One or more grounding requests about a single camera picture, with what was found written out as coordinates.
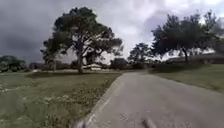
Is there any dark leafy tree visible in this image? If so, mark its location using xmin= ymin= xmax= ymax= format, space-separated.
xmin=150 ymin=9 xmax=224 ymax=65

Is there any clump of trees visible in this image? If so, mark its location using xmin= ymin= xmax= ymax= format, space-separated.
xmin=0 ymin=55 xmax=27 ymax=73

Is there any dark bush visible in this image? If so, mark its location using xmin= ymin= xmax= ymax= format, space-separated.
xmin=109 ymin=57 xmax=129 ymax=70

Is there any small white building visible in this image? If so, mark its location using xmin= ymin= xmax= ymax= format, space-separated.
xmin=81 ymin=63 xmax=103 ymax=72

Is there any grey asphalt road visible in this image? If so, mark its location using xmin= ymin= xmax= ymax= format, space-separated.
xmin=83 ymin=71 xmax=224 ymax=128

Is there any grass field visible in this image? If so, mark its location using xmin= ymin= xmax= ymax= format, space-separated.
xmin=0 ymin=70 xmax=122 ymax=128

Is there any small distant tree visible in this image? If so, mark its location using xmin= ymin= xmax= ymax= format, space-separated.
xmin=127 ymin=42 xmax=153 ymax=65

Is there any grass slope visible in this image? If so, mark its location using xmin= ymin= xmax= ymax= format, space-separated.
xmin=150 ymin=63 xmax=224 ymax=94

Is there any low long building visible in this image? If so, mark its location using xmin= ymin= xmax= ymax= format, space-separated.
xmin=165 ymin=53 xmax=224 ymax=65

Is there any pale concrete kerb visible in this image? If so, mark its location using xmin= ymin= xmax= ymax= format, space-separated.
xmin=71 ymin=73 xmax=125 ymax=128

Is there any large spreading tree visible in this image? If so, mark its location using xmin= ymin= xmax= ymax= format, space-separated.
xmin=40 ymin=6 xmax=124 ymax=75

